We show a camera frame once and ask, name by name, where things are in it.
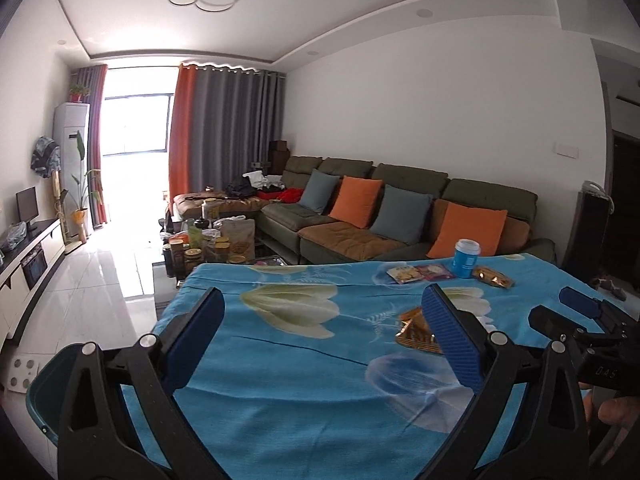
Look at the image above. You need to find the gold torn wrapper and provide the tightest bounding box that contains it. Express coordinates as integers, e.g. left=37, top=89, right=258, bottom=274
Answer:
left=395, top=307, right=442, bottom=354

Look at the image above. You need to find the dark green trash bin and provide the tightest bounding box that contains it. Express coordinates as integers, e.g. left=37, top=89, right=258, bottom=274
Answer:
left=26, top=341, right=145, bottom=460

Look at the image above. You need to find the person's right hand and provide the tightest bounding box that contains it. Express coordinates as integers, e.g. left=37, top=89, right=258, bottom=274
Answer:
left=579, top=382, right=640, bottom=430

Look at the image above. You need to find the gold sealed snack packet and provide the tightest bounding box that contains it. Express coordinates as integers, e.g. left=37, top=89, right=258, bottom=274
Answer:
left=472, top=266, right=515, bottom=289

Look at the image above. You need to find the orange cushion near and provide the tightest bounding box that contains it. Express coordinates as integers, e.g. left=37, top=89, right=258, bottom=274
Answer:
left=426, top=200, right=508, bottom=259

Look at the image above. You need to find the orange cushion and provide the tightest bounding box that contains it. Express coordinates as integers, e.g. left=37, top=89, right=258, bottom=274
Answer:
left=426, top=200, right=508, bottom=259
left=329, top=177, right=383, bottom=229

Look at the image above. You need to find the blue paper cup white lid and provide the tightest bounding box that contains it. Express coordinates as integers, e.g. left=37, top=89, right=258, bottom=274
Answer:
left=451, top=238, right=480, bottom=278

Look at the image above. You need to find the cluttered coffee table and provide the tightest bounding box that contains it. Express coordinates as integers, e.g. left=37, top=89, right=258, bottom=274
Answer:
left=158, top=208, right=286, bottom=285

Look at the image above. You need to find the white bathroom scale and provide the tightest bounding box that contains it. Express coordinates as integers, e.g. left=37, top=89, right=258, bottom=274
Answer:
left=4, top=354, right=40, bottom=394

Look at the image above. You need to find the pink pastry snack packet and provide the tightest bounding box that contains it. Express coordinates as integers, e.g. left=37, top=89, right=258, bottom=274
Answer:
left=416, top=263, right=454, bottom=282

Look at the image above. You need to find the blue floral tablecloth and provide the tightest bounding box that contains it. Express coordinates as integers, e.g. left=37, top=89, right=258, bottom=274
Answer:
left=121, top=252, right=626, bottom=480

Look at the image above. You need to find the clear cracker snack packet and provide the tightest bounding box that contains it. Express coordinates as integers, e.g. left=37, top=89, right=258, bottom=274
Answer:
left=386, top=266, right=424, bottom=285

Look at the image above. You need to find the brown leather ottoman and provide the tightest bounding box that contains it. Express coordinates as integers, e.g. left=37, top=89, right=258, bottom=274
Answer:
left=172, top=191, right=270, bottom=220

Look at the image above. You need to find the white black TV cabinet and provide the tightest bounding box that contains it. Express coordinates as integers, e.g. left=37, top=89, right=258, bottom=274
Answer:
left=0, top=220, right=65, bottom=346

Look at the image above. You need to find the tall green potted plant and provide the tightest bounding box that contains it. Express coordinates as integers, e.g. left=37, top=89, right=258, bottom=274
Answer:
left=61, top=128, right=92, bottom=244

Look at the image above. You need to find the teal cushion near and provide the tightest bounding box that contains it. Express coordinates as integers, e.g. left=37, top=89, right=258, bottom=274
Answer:
left=370, top=185, right=433, bottom=245

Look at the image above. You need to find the teal cushion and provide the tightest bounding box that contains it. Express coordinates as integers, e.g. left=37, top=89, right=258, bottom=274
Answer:
left=370, top=185, right=433, bottom=245
left=298, top=169, right=340, bottom=214

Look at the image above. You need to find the clothes pile on sofa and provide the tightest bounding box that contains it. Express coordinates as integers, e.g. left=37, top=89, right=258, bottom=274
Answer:
left=224, top=170, right=304, bottom=204

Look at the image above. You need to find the small black monitor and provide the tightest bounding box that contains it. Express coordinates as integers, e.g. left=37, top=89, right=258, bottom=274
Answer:
left=15, top=186, right=39, bottom=232

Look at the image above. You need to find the dark green sectional sofa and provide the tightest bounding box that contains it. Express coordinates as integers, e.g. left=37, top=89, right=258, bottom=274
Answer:
left=256, top=156, right=556, bottom=263

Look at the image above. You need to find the blue cloth covered fan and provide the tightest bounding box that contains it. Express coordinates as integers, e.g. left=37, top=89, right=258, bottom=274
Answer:
left=30, top=136, right=61, bottom=179

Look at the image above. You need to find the orange cushion far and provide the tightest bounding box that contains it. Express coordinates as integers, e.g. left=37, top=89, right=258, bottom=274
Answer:
left=329, top=177, right=383, bottom=229

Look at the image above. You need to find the teal cushion far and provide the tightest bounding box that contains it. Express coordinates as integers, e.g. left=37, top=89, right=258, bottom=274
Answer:
left=298, top=169, right=340, bottom=214

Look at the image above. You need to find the grey orange right curtain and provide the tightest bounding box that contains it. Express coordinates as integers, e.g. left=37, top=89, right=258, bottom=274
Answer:
left=168, top=64, right=286, bottom=198

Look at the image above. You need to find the grey orange curtain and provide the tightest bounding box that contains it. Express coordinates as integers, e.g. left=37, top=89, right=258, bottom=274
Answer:
left=72, top=64, right=107, bottom=229
left=168, top=64, right=286, bottom=198

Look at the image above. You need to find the white standing air conditioner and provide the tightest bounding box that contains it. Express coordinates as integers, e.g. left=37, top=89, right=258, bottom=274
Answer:
left=53, top=102, right=90, bottom=242

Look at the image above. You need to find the red potted plant atop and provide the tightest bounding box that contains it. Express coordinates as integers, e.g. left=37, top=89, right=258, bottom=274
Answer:
left=68, top=84, right=91, bottom=103

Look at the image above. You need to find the grey orange left curtain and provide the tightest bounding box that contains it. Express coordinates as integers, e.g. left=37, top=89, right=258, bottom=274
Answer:
left=72, top=64, right=107, bottom=229

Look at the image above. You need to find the white wall switch plate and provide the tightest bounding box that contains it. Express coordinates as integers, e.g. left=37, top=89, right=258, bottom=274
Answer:
left=553, top=143, right=579, bottom=159

